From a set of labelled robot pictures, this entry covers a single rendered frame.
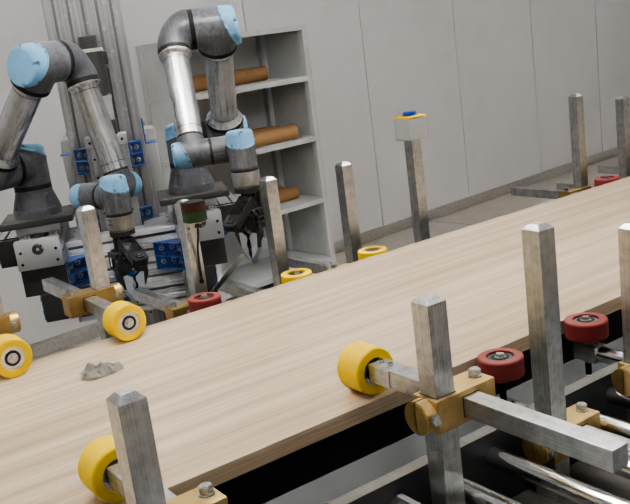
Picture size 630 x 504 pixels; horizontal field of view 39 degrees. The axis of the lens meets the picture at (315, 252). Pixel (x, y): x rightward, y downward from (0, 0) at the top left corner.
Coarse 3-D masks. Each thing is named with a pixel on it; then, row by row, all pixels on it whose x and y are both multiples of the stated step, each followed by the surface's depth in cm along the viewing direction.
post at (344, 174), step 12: (336, 168) 247; (348, 168) 246; (336, 180) 248; (348, 180) 247; (348, 192) 247; (348, 204) 248; (348, 216) 248; (348, 228) 249; (348, 240) 251; (360, 240) 252; (348, 252) 252
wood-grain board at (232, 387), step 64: (384, 256) 232; (448, 256) 224; (512, 256) 216; (576, 256) 209; (192, 320) 199; (256, 320) 192; (320, 320) 187; (384, 320) 181; (448, 320) 176; (512, 320) 172; (0, 384) 174; (64, 384) 169; (128, 384) 165; (192, 384) 160; (256, 384) 156; (320, 384) 153; (0, 448) 144; (64, 448) 141; (192, 448) 135; (256, 448) 132
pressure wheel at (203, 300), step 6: (198, 294) 217; (204, 294) 214; (210, 294) 216; (216, 294) 215; (192, 300) 212; (198, 300) 211; (204, 300) 211; (210, 300) 211; (216, 300) 212; (192, 306) 212; (198, 306) 211; (204, 306) 211; (210, 306) 211
